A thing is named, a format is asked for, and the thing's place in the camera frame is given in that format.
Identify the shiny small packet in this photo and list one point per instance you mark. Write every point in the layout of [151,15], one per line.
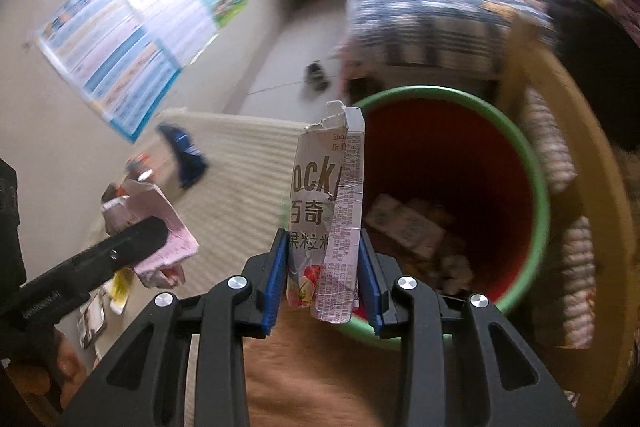
[92,322]

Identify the orange crumpled wrapper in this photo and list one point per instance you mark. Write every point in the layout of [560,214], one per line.
[145,164]

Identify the white chart poster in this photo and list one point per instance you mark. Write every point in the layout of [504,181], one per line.
[165,12]

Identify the yellow wooden chair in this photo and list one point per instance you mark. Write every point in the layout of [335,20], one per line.
[520,72]

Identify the blue letter chart poster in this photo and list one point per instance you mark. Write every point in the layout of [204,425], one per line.
[115,72]

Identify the torn beige snack box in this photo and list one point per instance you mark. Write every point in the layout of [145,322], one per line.
[320,187]

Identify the dark cloth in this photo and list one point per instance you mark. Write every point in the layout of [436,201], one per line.
[600,72]

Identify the grey sneaker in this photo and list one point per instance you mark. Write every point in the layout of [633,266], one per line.
[317,77]

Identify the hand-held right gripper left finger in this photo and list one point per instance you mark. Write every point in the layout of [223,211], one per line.
[275,287]

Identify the person's left hand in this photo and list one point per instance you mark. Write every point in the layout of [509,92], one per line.
[67,364]

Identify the green-rimmed red waste bin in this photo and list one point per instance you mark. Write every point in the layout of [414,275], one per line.
[450,142]

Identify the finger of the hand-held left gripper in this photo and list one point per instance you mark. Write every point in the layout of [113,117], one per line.
[142,239]

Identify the dark blue wrapper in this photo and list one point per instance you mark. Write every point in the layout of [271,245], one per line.
[187,157]

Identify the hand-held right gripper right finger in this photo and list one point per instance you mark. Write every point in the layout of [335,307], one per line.
[372,292]

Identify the pink paper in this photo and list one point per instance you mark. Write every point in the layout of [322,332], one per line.
[170,227]

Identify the crumpled wrappers pile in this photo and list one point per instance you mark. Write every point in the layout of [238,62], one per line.
[450,272]

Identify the yellow and pink wrapper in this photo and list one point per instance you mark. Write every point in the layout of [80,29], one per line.
[120,292]

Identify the pink bed sheet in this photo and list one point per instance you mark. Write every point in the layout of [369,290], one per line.
[355,57]

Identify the woven striped chair cushion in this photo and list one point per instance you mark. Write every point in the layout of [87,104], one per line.
[555,157]

